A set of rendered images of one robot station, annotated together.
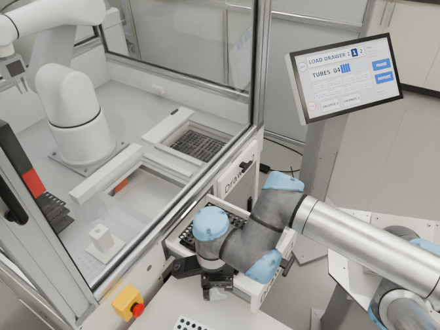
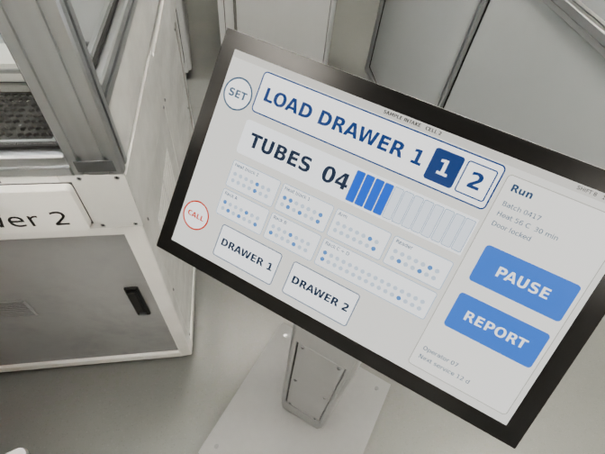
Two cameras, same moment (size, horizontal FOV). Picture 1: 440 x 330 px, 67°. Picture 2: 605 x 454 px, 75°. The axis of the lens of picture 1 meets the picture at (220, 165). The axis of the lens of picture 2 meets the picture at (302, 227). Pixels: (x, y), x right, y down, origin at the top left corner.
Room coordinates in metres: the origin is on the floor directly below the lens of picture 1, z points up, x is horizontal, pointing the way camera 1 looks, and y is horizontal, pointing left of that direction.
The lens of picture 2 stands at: (1.05, -0.73, 1.45)
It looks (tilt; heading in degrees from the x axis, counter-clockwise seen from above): 52 degrees down; 42
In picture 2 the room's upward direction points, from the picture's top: 8 degrees clockwise
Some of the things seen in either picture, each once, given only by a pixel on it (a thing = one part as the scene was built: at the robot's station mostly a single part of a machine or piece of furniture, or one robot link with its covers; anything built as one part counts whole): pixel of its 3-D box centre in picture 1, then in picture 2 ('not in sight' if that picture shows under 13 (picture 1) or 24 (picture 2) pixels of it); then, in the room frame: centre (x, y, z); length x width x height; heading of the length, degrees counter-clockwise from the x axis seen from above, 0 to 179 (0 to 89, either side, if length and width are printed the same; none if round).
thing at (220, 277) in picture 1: (216, 268); not in sight; (0.44, 0.02, 1.04); 0.09 x 0.08 x 0.12; 86
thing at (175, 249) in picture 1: (219, 238); not in sight; (0.65, 0.01, 0.86); 0.40 x 0.26 x 0.06; 55
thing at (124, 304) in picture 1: (128, 303); not in sight; (0.44, 0.28, 0.88); 0.07 x 0.05 x 0.07; 145
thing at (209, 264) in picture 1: (212, 250); not in sight; (0.44, 0.03, 1.13); 0.08 x 0.08 x 0.05
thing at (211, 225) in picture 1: (212, 233); not in sight; (0.43, 0.02, 1.20); 0.09 x 0.08 x 0.11; 53
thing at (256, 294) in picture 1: (275, 265); not in sight; (0.53, -0.16, 0.87); 0.29 x 0.02 x 0.11; 145
